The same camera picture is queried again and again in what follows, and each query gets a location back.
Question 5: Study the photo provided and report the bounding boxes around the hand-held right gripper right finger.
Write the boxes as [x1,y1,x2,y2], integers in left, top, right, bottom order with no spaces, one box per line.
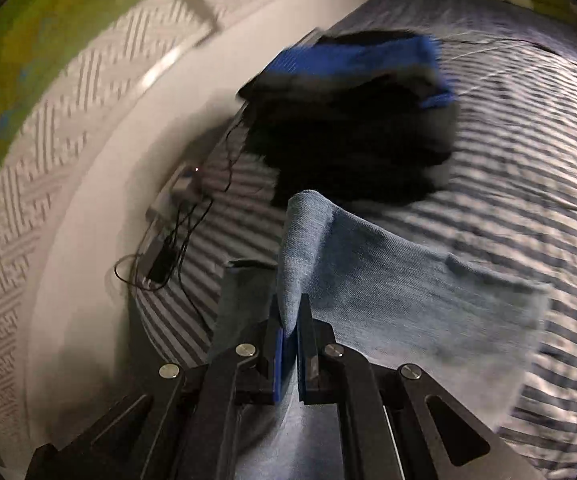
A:
[295,294,544,480]

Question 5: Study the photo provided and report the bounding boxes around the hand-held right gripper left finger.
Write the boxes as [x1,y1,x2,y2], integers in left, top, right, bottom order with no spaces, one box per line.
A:
[26,294,285,480]

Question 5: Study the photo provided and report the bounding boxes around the light blue denim pants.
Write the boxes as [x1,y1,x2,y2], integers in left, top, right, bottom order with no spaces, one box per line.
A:
[208,189,551,480]

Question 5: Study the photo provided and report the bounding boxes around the black power adapter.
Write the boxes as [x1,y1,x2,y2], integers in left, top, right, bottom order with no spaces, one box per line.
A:
[146,242,179,283]

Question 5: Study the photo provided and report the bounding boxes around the white power strip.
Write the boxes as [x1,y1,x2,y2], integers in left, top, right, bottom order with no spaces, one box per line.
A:
[146,162,204,226]

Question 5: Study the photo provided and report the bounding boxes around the grey striped bed sheet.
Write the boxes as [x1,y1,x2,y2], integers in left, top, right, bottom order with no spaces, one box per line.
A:
[133,0,577,480]

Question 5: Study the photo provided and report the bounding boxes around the white textured headboard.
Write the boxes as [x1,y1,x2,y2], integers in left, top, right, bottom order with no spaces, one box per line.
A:
[0,0,389,461]

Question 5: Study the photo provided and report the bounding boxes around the charger with black cables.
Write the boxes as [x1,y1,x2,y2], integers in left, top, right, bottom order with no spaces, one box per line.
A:
[113,115,249,293]

